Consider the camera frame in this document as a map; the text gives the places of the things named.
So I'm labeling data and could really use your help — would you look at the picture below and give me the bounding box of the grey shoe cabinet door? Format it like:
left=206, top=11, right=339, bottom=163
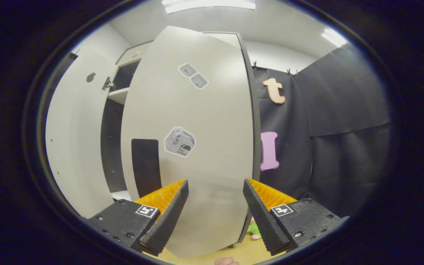
left=120, top=26, right=254, bottom=258
left=45, top=50, right=124, bottom=218

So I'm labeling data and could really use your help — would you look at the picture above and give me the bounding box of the pink and green plush toy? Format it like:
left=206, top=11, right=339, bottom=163
left=248, top=216, right=263, bottom=240

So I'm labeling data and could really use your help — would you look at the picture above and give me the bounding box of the black backdrop cloth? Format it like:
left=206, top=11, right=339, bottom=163
left=252, top=42, right=392, bottom=218

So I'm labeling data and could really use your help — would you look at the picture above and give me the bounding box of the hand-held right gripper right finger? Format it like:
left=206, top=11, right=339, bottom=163
left=243, top=178, right=349, bottom=256

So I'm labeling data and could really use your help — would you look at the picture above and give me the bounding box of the small ceiling light panel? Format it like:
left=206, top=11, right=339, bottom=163
left=321, top=28, right=347, bottom=47

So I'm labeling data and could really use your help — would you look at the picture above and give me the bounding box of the large ceiling light panel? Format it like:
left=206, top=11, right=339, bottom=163
left=162, top=0, right=257, bottom=14

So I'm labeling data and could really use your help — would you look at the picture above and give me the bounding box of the grey shoe cabinet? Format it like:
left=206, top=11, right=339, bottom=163
left=100, top=32, right=262, bottom=245

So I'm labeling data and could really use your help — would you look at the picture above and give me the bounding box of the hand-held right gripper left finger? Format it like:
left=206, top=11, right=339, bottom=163
left=86, top=179, right=190, bottom=257

